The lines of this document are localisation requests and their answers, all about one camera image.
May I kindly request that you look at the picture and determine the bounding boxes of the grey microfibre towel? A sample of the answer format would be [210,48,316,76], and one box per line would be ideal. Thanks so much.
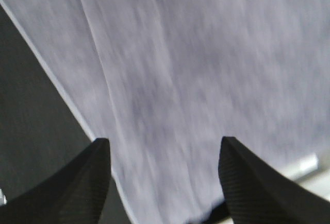
[1,0,329,223]

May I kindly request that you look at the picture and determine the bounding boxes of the black table mat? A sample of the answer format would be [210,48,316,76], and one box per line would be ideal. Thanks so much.
[1,10,129,223]

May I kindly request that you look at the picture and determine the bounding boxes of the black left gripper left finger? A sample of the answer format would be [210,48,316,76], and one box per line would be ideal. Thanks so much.
[1,138,111,223]

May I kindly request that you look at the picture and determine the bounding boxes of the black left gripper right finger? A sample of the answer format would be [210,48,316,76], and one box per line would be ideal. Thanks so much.
[218,136,329,223]

